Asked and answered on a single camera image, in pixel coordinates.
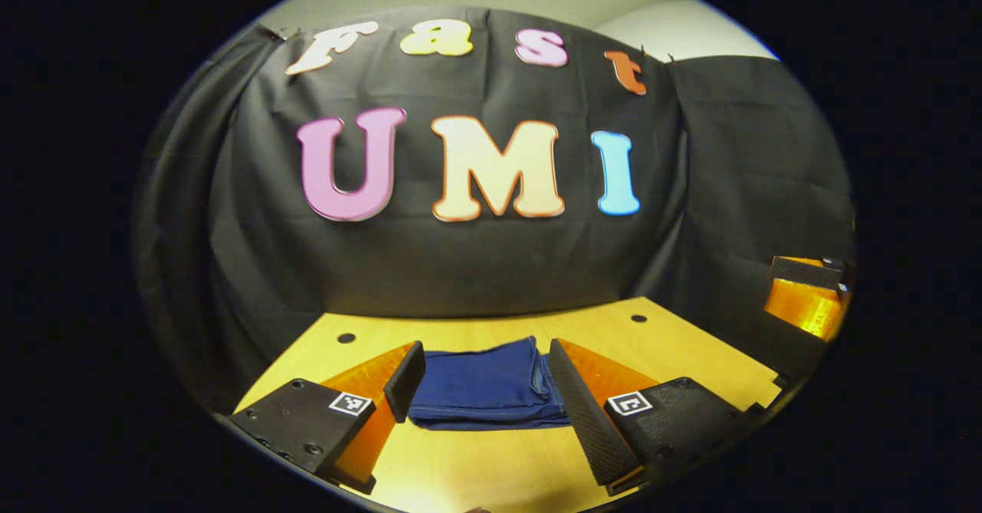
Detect black backdrop cloth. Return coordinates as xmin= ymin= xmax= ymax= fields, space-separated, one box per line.
xmin=134 ymin=7 xmax=856 ymax=414

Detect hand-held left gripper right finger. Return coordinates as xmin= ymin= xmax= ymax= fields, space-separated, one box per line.
xmin=548 ymin=337 xmax=768 ymax=497

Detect blue denim jeans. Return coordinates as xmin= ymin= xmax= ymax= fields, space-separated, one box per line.
xmin=407 ymin=335 xmax=572 ymax=431

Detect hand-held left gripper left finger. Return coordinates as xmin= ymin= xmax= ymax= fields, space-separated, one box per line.
xmin=228 ymin=340 xmax=427 ymax=496

